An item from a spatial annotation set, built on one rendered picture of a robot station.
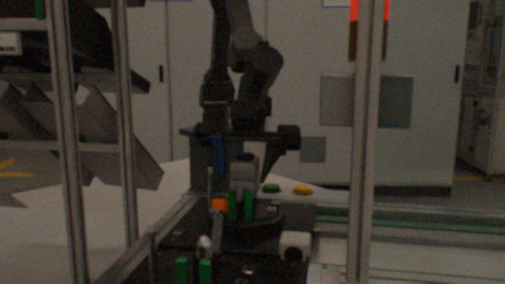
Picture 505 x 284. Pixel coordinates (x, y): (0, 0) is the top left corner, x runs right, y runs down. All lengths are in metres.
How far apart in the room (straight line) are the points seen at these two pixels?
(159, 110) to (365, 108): 3.40
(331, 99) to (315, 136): 3.27
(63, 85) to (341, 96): 0.36
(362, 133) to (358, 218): 0.12
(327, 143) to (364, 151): 3.30
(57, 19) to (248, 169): 0.37
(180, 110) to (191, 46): 0.53
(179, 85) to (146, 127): 0.46
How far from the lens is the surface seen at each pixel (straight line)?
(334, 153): 3.95
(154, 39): 3.91
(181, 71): 3.87
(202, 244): 0.57
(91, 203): 1.34
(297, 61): 3.81
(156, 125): 3.97
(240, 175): 0.78
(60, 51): 0.64
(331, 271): 0.70
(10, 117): 0.88
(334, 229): 0.92
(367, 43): 0.60
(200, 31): 3.84
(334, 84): 0.63
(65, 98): 0.65
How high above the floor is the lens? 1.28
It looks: 12 degrees down
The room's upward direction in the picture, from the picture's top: straight up
